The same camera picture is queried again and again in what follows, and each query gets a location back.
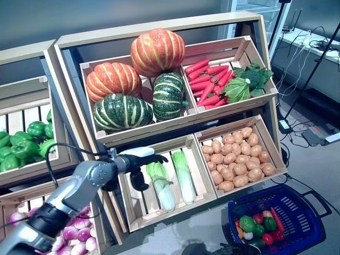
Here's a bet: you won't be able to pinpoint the black and white left hand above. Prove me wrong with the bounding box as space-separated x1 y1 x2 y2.
118 147 169 191

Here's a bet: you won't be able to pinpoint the blue plastic shopping basket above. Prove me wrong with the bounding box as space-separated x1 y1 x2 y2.
227 185 327 255

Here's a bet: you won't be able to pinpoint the wooden pumpkin crate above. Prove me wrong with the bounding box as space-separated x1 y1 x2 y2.
79 54 199 141

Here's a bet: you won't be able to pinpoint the napa cabbage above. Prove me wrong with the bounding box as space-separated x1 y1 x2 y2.
171 151 197 205
145 161 176 213

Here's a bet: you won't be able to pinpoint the wide green striped pumpkin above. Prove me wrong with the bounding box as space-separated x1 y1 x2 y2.
92 93 154 134

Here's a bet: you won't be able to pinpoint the wooden napa cabbage crate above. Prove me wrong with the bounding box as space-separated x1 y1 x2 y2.
118 134 218 233

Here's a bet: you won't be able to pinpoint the tall green striped pumpkin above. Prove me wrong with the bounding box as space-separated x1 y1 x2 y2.
152 72 189 122

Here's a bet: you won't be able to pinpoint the flat orange striped pumpkin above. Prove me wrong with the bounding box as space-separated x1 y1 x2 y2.
85 62 143 104

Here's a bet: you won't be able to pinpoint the large round orange pumpkin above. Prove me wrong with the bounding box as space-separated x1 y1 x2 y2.
130 28 186 78

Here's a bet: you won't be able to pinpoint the wooden green pepper crate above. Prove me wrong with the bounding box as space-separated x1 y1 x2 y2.
0 75 61 187

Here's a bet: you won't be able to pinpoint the dark robot body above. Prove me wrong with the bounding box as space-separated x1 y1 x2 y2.
182 239 264 255

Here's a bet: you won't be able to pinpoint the wooden carrot crate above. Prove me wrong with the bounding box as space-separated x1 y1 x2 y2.
180 35 279 117

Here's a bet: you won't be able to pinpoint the light green cabbage head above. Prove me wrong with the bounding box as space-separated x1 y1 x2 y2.
222 76 252 104

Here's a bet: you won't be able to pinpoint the small green leafy vegetable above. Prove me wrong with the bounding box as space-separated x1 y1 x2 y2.
239 215 257 233

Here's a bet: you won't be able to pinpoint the wooden turnip crate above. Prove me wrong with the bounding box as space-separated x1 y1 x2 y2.
0 176 107 255

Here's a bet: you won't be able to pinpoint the wooden potato crate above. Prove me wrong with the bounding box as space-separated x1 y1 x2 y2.
193 114 289 199

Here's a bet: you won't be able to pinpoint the dark green leafy vegetable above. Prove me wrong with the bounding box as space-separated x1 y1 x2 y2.
233 59 274 98

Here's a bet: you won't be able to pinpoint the small dark green cucumber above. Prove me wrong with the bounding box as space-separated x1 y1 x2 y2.
248 237 266 249

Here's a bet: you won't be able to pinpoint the small green bell pepper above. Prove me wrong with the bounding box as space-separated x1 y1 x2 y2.
263 217 277 231

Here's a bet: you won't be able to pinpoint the black power adapter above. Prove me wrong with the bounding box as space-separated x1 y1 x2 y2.
278 119 293 135

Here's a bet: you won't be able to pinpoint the small red carrot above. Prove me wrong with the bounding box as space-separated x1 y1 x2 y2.
270 206 285 233

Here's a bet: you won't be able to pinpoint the small dark red pepper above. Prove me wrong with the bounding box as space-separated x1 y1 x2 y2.
271 229 285 242

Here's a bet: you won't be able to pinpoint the grey box device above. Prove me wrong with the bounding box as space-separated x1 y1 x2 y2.
301 126 329 147

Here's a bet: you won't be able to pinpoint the white counter cabinet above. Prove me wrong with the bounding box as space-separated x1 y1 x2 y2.
270 29 340 104

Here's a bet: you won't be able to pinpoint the glass door refrigerator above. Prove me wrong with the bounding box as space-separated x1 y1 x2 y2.
228 0 292 51

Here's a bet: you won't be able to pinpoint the black tripod stand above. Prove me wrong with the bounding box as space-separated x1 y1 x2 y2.
267 0 292 53

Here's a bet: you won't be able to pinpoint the black slanted stand pole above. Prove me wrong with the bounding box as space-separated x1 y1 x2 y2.
284 22 340 122

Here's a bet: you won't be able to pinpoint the black router with antennas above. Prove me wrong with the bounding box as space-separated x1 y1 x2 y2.
282 7 303 34

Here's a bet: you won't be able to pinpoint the white flat device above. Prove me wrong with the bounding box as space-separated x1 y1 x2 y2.
325 132 340 144

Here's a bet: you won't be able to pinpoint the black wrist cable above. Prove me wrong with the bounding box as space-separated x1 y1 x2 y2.
44 142 117 188

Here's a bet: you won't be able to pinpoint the large wooden shelf frame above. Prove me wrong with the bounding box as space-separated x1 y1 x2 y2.
54 11 283 247

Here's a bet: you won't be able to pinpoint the small wooden shelf frame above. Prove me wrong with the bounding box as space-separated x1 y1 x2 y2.
0 39 80 199

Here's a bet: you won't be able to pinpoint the black floor cables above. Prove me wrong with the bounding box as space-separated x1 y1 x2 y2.
278 119 321 150

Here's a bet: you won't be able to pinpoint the white hanging cables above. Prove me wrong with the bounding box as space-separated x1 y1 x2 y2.
277 29 316 97

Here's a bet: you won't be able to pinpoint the black basket handle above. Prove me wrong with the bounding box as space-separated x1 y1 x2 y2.
302 190 333 218

